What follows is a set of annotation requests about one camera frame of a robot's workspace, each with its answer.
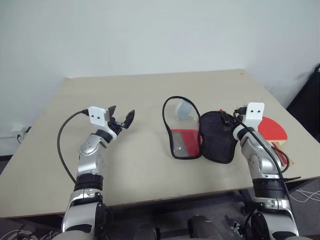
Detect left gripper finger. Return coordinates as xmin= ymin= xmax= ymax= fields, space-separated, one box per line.
xmin=107 ymin=105 xmax=118 ymax=119
xmin=123 ymin=108 xmax=136 ymax=129

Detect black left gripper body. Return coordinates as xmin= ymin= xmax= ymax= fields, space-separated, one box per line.
xmin=107 ymin=115 xmax=127 ymax=134

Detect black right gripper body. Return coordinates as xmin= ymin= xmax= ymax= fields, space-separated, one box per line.
xmin=228 ymin=112 xmax=245 ymax=129

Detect black red paddle case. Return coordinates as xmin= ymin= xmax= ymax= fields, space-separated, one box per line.
xmin=162 ymin=95 xmax=239 ymax=165

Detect red table tennis paddle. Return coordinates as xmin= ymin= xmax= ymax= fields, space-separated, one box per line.
xmin=256 ymin=115 xmax=296 ymax=168

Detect black chair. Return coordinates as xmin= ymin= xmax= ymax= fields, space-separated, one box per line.
xmin=285 ymin=63 xmax=320 ymax=144

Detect large dark rounded shape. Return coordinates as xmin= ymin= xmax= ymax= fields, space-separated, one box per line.
xmin=186 ymin=214 xmax=226 ymax=240

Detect grey robot torso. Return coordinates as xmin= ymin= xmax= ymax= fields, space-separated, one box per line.
xmin=51 ymin=231 xmax=101 ymax=240

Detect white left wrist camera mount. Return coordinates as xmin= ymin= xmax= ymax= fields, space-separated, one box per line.
xmin=88 ymin=105 xmax=118 ymax=140

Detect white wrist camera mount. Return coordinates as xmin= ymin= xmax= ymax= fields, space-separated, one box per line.
xmin=233 ymin=101 xmax=266 ymax=140
xmin=88 ymin=105 xmax=118 ymax=140

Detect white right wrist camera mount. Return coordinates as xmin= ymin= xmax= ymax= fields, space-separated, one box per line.
xmin=233 ymin=101 xmax=266 ymax=140

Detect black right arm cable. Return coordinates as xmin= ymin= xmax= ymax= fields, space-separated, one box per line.
xmin=233 ymin=106 xmax=302 ymax=210

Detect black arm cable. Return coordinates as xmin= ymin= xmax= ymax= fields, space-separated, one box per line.
xmin=56 ymin=109 xmax=90 ymax=184
xmin=233 ymin=106 xmax=302 ymax=210

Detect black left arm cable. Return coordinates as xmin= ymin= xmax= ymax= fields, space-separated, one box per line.
xmin=56 ymin=109 xmax=90 ymax=184

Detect white wall socket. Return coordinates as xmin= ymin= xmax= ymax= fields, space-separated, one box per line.
xmin=10 ymin=125 xmax=32 ymax=144

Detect white floor cables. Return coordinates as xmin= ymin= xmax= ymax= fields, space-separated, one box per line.
xmin=291 ymin=188 xmax=320 ymax=204

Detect floor cable bundle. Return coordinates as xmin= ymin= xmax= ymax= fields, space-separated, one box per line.
xmin=0 ymin=221 xmax=63 ymax=240

